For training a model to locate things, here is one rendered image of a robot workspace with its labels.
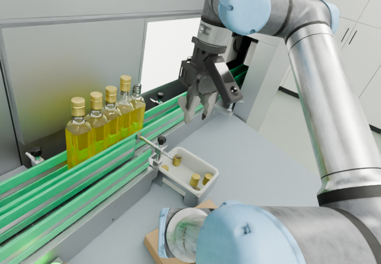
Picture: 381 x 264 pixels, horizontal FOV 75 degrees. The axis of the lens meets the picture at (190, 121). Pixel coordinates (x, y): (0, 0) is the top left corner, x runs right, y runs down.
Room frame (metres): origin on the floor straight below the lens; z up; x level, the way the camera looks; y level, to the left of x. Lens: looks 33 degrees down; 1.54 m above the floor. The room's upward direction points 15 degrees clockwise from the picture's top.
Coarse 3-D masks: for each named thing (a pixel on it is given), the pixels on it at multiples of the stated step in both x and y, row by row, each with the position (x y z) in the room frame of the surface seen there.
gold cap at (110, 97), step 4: (108, 88) 0.65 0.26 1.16; (112, 88) 0.65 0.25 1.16; (116, 88) 0.66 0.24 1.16; (108, 92) 0.64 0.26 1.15; (112, 92) 0.64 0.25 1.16; (116, 92) 0.65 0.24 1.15; (108, 96) 0.64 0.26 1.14; (112, 96) 0.64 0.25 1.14; (116, 96) 0.66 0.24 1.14; (108, 100) 0.64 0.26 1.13; (112, 100) 0.64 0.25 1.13; (116, 100) 0.66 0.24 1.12
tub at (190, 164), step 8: (168, 152) 0.81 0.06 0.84; (176, 152) 0.84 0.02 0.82; (184, 152) 0.84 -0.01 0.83; (168, 160) 0.79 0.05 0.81; (184, 160) 0.83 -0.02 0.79; (192, 160) 0.82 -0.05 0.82; (200, 160) 0.81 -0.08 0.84; (160, 168) 0.70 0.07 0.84; (176, 168) 0.80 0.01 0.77; (184, 168) 0.81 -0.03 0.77; (192, 168) 0.81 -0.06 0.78; (200, 168) 0.80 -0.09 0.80; (208, 168) 0.79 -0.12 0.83; (216, 168) 0.79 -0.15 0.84; (176, 176) 0.75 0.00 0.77; (184, 176) 0.76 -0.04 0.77; (200, 176) 0.79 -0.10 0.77; (216, 176) 0.74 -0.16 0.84; (184, 184) 0.65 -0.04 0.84; (200, 184) 0.74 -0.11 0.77; (208, 184) 0.69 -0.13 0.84; (192, 192) 0.63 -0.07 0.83; (200, 192) 0.64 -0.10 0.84
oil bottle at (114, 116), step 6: (102, 108) 0.64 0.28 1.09; (108, 114) 0.63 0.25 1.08; (114, 114) 0.64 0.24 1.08; (120, 114) 0.66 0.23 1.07; (108, 120) 0.62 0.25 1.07; (114, 120) 0.63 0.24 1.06; (120, 120) 0.66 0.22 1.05; (108, 126) 0.62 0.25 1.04; (114, 126) 0.64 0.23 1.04; (120, 126) 0.66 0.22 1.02; (108, 132) 0.62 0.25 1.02; (114, 132) 0.64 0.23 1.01; (120, 132) 0.67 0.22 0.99; (108, 138) 0.62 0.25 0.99; (114, 138) 0.64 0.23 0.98; (108, 144) 0.62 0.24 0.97
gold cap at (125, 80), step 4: (120, 76) 0.70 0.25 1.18; (124, 76) 0.71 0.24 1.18; (128, 76) 0.71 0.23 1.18; (120, 80) 0.70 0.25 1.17; (124, 80) 0.69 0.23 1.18; (128, 80) 0.69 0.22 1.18; (120, 84) 0.69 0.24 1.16; (124, 84) 0.69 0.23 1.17; (128, 84) 0.70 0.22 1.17; (120, 88) 0.69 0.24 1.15; (124, 88) 0.69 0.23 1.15; (128, 88) 0.70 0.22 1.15
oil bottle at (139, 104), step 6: (132, 102) 0.73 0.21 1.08; (138, 102) 0.74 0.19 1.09; (144, 102) 0.76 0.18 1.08; (138, 108) 0.73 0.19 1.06; (144, 108) 0.76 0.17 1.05; (138, 114) 0.74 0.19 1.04; (144, 114) 0.77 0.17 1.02; (138, 120) 0.74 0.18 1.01; (138, 126) 0.74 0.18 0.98; (132, 132) 0.72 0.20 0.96
